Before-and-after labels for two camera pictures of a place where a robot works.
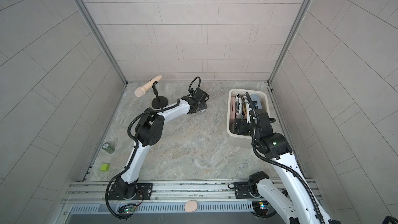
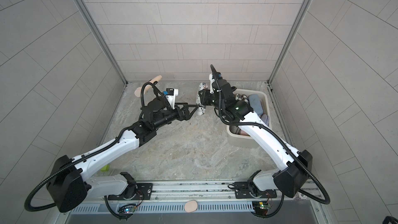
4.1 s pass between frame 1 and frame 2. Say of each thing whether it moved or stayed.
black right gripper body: moved
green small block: stayed
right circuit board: stayed
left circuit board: stayed
